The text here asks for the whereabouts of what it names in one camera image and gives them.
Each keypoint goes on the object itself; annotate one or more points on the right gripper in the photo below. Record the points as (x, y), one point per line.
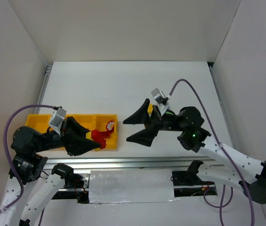
(156, 121)

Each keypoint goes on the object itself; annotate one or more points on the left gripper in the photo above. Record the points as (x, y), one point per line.
(64, 135)

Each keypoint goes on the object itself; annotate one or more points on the red yellow lego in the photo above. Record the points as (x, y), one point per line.
(95, 136)

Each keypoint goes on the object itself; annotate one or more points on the red arched lego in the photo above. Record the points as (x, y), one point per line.
(110, 126)

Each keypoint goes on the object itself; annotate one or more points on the red rectangular lego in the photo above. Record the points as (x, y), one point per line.
(105, 134)

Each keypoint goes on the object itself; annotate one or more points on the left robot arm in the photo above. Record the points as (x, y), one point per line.
(27, 166)

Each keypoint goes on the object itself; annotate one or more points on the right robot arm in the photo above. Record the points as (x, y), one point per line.
(242, 172)

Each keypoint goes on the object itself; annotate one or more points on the yellow rounded lego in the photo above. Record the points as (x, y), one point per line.
(150, 109)

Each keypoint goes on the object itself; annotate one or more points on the white taped sheet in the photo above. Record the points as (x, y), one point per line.
(131, 186)

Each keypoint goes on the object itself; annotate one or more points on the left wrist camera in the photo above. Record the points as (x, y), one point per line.
(56, 119)

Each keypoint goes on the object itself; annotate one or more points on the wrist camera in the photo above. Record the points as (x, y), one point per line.
(162, 100)
(56, 119)

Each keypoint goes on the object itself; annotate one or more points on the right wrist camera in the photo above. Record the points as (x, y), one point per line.
(162, 100)

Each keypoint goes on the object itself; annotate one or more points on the aluminium rail frame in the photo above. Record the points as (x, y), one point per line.
(120, 88)

